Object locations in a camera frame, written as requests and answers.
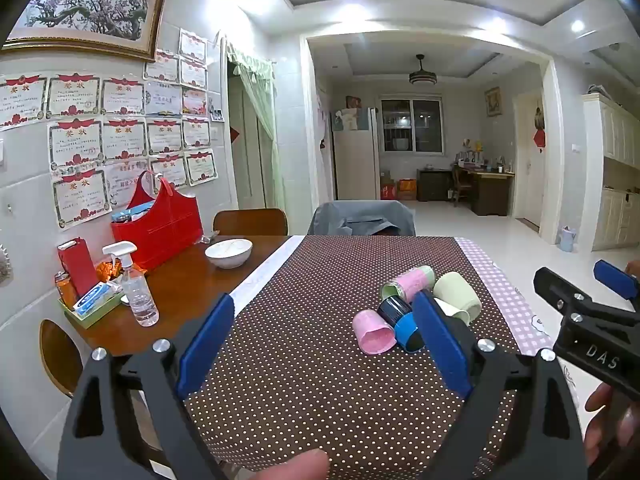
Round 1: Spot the green door curtain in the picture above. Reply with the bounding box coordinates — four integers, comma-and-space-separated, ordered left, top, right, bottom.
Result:
226, 40, 287, 211

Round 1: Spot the white bowl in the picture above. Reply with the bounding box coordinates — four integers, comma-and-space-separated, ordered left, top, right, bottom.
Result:
205, 239, 254, 269

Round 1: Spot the pink checked tablecloth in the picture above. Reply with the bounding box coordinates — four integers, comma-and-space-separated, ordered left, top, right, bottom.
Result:
454, 237, 583, 431

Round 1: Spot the person's left hand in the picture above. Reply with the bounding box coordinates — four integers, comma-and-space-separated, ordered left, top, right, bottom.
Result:
257, 448, 331, 480

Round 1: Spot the clear spray bottle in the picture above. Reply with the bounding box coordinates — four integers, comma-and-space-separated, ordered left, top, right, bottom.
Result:
102, 241, 160, 327

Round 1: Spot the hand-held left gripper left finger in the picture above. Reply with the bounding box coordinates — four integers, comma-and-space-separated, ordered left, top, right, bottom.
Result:
57, 292, 236, 480

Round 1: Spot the person's right hand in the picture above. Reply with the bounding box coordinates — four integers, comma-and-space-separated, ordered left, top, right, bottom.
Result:
584, 382, 640, 467

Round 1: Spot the orange snack packet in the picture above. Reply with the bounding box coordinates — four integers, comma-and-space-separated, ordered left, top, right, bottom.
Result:
95, 259, 123, 283

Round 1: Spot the pale green cup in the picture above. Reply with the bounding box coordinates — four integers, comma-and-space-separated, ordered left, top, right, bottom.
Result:
432, 271, 482, 322

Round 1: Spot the dark navy cup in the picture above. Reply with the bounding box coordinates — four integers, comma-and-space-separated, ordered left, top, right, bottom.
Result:
377, 295, 414, 332

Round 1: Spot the white cup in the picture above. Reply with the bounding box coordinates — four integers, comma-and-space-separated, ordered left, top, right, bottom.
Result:
433, 297, 471, 327

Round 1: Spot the orange can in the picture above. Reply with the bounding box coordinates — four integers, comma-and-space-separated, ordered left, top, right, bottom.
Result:
55, 271, 79, 311

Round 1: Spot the ceiling fan lamp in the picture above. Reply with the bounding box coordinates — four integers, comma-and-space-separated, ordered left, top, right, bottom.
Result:
408, 54, 438, 87

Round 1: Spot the red paper box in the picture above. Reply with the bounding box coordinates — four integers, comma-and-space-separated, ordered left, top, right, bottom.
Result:
57, 237, 99, 298

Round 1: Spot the green tray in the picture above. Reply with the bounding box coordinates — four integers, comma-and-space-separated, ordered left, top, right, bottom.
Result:
58, 290, 124, 330

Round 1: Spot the red cardboard box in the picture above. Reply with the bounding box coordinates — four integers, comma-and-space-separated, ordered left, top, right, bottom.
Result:
380, 178, 418, 201

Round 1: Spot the pink cup with green rim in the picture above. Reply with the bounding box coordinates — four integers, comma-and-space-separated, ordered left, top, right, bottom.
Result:
379, 265, 439, 306

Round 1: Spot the pink speckled cup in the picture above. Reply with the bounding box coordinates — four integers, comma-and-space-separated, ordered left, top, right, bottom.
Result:
352, 309, 398, 356

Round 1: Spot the bright blue cup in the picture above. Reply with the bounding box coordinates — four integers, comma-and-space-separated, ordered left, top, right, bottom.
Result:
394, 312, 427, 352

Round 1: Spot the group of wall certificates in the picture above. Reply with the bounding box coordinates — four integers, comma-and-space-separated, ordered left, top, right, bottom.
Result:
0, 29, 221, 231

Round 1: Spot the window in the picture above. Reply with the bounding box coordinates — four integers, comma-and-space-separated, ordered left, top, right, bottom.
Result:
381, 98, 445, 154

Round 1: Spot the wooden dining table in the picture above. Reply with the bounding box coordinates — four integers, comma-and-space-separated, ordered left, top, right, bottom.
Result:
62, 235, 292, 358

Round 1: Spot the chair with grey jacket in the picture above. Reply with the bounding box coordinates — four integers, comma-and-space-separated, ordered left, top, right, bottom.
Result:
307, 200, 417, 237

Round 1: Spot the beige refrigerator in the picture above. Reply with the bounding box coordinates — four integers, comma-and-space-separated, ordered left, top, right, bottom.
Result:
332, 106, 381, 201

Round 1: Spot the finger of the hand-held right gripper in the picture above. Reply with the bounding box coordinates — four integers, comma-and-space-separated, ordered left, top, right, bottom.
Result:
593, 260, 640, 306
533, 266, 608, 331

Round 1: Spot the blue and white box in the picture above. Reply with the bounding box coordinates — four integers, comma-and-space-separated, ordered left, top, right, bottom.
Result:
73, 281, 118, 317

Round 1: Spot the red handled bag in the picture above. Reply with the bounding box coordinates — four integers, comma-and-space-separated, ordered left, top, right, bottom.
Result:
110, 170, 204, 272

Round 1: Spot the wooden chair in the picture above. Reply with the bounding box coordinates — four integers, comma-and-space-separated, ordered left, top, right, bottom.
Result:
39, 319, 85, 400
212, 208, 289, 237

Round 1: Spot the white wall cabinet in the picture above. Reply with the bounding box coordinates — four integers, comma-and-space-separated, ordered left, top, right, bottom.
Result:
581, 91, 640, 253

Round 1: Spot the brown polka dot tablecloth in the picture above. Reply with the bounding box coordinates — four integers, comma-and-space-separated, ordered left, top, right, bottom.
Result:
182, 235, 521, 478

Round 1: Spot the dark wooden desk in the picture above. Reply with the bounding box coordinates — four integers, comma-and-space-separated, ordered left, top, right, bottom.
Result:
416, 167, 516, 217

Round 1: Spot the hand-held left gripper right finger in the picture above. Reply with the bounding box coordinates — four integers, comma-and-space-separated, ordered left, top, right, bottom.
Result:
411, 290, 586, 480

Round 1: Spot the framed blossom painting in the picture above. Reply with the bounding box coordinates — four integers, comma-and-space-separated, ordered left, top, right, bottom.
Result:
1, 0, 170, 63

